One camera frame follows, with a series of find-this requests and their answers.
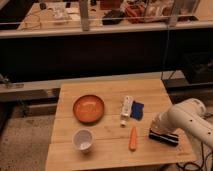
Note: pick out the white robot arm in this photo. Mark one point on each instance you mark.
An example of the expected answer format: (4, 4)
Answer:
(186, 115)

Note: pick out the white tube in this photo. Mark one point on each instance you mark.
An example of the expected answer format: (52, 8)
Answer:
(126, 110)

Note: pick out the orange plate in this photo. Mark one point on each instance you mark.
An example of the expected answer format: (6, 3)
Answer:
(88, 109)

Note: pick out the blue cloth piece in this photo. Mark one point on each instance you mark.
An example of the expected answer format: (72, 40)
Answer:
(137, 110)

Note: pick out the orange carrot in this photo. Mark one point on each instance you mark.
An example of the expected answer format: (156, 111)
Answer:
(133, 139)

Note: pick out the white cup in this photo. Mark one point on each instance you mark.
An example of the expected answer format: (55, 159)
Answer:
(83, 140)

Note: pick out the black object on bench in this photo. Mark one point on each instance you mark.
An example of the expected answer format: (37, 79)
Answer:
(112, 17)

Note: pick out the red object on bench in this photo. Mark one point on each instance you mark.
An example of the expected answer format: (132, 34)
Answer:
(135, 13)

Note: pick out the black box right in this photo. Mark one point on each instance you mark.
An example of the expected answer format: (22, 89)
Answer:
(198, 67)

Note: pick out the grey metal post left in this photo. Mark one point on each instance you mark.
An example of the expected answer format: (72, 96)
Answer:
(84, 15)

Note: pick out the grey metal post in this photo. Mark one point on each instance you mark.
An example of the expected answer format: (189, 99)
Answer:
(173, 18)
(84, 15)

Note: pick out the grey metal post right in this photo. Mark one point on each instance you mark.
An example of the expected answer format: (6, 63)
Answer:
(173, 18)

